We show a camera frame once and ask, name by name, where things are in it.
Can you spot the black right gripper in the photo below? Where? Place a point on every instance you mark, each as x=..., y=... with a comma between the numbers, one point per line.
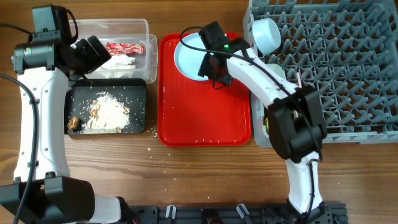
x=209, y=66

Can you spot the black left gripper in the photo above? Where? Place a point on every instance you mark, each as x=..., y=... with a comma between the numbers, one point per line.
x=95, y=60

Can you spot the light blue plate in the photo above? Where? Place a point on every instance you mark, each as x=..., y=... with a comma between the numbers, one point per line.
x=187, y=60

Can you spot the red snack wrapper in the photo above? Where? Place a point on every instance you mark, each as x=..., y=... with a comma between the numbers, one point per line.
x=118, y=48

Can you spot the light blue bowl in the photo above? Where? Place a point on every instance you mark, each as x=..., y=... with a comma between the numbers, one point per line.
x=266, y=35

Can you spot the rice and food leftovers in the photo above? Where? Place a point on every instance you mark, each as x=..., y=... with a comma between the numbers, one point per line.
x=104, y=114

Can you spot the mint green bowl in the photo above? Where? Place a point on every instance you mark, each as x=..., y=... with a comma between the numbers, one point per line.
x=277, y=69

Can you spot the yellow plastic cup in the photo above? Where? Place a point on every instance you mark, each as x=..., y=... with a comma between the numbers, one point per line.
x=266, y=124

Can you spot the white plastic fork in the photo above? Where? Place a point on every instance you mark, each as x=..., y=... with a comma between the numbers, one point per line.
x=299, y=82

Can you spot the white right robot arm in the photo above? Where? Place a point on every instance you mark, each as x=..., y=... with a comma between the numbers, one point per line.
x=296, y=124

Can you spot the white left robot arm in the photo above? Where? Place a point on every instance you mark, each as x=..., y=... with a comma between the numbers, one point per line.
x=43, y=190

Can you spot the grey dishwasher rack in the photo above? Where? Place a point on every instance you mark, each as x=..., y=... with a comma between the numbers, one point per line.
x=347, y=51

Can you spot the clear plastic bin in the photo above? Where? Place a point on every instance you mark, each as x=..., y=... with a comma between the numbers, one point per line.
x=124, y=31

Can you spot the black plastic tray bin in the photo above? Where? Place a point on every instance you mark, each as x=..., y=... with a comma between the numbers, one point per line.
x=130, y=91

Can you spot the red serving tray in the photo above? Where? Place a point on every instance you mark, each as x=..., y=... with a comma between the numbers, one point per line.
x=192, y=113

